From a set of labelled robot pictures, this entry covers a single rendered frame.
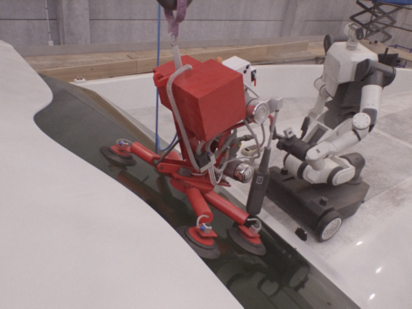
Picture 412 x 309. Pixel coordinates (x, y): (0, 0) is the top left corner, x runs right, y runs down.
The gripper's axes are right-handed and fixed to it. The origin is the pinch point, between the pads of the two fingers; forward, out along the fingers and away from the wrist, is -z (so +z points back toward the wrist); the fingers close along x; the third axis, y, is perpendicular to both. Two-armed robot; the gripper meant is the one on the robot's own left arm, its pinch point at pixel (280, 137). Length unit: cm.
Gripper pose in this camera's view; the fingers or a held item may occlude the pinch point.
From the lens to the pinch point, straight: 182.4
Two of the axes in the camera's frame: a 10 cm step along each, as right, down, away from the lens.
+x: 7.8, -4.7, 4.1
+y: -1.0, -7.5, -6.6
